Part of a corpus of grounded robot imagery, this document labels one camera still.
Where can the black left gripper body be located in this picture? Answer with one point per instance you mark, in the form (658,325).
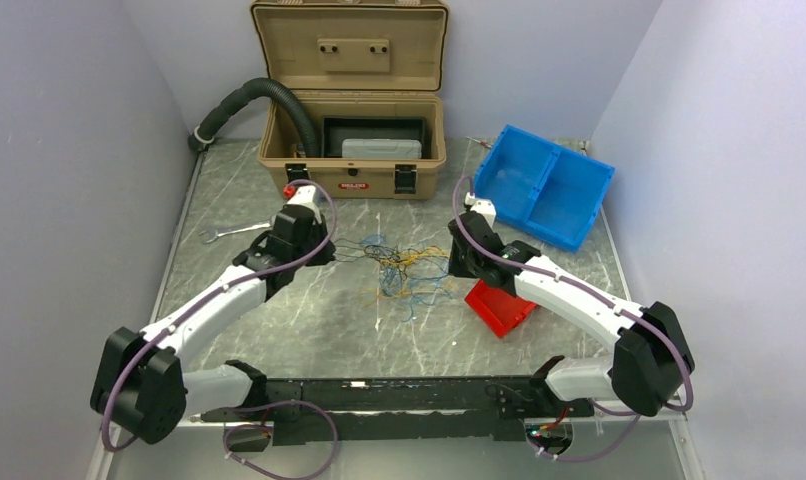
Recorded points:
(317,235)

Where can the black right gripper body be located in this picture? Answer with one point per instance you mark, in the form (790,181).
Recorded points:
(463,264)

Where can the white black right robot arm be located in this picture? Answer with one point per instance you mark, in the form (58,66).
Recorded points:
(646,359)

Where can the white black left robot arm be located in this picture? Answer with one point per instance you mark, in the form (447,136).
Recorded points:
(164,347)

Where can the red plastic bin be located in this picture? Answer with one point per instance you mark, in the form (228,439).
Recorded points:
(499,311)

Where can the black left toolbox latch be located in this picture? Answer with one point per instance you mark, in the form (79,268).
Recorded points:
(294,172)

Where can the black toolbox latch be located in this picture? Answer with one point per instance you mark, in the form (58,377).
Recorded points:
(294,172)
(405,179)

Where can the silver combination wrench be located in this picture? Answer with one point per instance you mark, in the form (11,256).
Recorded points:
(213,233)

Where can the grey case in toolbox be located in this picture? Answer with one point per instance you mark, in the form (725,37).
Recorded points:
(381,149)

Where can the blue divided plastic bin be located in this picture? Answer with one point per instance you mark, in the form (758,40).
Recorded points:
(543,189)

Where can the black right toolbox latch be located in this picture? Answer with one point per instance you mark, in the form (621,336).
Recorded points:
(405,179)

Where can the black tray in toolbox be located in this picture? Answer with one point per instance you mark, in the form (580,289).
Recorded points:
(336,129)

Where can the tan plastic toolbox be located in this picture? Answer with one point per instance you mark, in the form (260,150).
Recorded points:
(354,58)

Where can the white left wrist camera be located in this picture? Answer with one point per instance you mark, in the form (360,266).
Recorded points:
(307,196)

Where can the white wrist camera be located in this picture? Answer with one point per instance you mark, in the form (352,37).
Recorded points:
(481,206)
(307,196)

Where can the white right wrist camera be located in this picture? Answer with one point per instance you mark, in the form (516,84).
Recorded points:
(481,206)

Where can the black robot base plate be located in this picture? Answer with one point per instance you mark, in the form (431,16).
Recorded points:
(495,407)

